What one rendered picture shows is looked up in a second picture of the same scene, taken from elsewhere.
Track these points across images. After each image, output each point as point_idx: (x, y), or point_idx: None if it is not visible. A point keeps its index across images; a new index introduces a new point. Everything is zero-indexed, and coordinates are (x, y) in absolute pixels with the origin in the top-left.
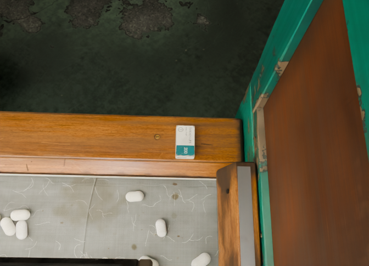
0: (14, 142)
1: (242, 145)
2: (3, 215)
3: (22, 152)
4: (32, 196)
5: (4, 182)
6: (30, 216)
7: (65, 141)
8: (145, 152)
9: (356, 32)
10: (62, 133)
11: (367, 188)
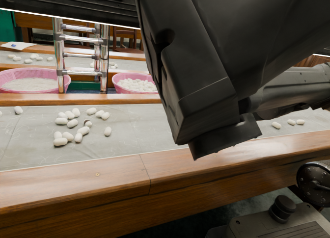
0: (72, 171)
1: None
2: (74, 143)
3: (63, 166)
4: (54, 154)
5: (78, 157)
6: (54, 145)
7: (18, 181)
8: None
9: None
10: (20, 187)
11: None
